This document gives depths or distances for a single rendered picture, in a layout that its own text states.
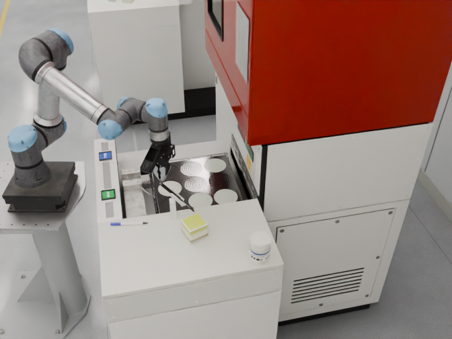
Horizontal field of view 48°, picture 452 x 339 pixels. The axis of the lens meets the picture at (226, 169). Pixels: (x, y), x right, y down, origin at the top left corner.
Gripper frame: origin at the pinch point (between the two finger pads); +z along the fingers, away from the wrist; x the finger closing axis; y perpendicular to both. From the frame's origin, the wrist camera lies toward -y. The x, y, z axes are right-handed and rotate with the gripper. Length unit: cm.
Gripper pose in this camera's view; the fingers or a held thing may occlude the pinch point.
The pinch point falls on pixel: (160, 179)
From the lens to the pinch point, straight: 207.2
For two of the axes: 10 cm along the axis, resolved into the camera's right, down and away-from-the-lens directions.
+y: 4.2, -5.7, 7.0
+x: -9.1, -2.7, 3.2
